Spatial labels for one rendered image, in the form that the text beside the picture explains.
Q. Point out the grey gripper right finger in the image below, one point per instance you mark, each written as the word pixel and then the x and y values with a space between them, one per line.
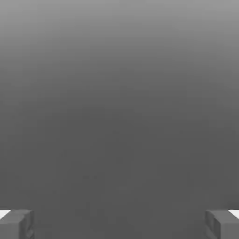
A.
pixel 224 224

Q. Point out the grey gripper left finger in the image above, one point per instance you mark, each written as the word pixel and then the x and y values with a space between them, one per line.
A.
pixel 15 224

